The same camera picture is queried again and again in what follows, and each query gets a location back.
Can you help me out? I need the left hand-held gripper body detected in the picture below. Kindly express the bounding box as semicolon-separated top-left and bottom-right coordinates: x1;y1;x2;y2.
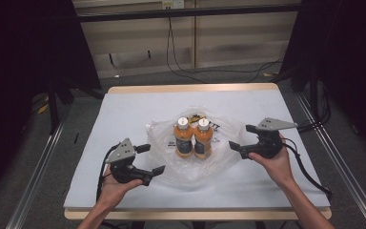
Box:
105;136;155;187

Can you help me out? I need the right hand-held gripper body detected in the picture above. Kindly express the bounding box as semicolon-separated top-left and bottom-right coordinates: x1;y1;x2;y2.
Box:
238;116;299;160

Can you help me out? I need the clear plastic bag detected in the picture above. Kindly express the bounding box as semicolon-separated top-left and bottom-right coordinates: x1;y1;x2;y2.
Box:
145;109;246;187

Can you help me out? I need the orange drink bottle white cap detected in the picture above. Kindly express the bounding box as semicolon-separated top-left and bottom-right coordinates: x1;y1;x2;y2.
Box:
173;115;195;158
193;117;214;160

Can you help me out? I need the person's right hand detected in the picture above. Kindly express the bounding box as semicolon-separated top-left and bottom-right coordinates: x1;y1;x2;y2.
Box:
248;133;296;189

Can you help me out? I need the person's left hand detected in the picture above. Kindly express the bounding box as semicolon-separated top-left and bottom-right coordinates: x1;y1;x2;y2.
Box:
98;165;144;212

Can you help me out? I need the white table cover sheet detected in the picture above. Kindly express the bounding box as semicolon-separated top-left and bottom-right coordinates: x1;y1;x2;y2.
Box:
64;89;332;210

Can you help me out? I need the black metal stand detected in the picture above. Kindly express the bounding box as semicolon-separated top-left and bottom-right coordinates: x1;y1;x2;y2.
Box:
309;63;320;126
46;80;76;135

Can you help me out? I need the wooden table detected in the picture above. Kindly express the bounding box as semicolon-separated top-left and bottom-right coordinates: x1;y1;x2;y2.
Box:
64;83;333;221

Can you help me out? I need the black curtain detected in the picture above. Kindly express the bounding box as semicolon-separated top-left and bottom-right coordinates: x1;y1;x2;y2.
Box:
0;0;103;204
277;0;366;160

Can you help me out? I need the black horizontal bar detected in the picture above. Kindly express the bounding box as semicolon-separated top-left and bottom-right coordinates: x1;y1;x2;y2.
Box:
76;3;302;23

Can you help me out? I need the bundle of black floor cables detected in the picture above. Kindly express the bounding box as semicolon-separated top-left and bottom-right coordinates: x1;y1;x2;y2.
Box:
296;82;332;134

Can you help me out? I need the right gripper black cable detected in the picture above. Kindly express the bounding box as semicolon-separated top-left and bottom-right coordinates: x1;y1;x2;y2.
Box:
280;136;334;200

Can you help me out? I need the black hanging cable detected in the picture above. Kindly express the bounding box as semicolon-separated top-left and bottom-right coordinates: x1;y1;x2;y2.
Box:
170;18;284;74
165;17;206;84

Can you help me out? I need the metal floor rail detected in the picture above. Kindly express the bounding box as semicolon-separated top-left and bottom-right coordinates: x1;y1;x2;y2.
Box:
295;94;366;229
5;118;67;229

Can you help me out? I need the white wall power outlet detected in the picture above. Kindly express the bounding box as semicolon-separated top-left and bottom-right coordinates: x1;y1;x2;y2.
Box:
161;0;185;10

